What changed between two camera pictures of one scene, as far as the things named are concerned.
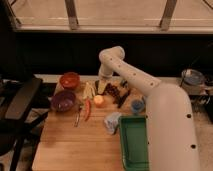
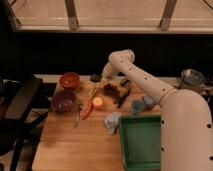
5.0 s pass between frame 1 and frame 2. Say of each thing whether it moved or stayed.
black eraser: moved
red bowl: stayed
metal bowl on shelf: stayed
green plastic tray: stayed
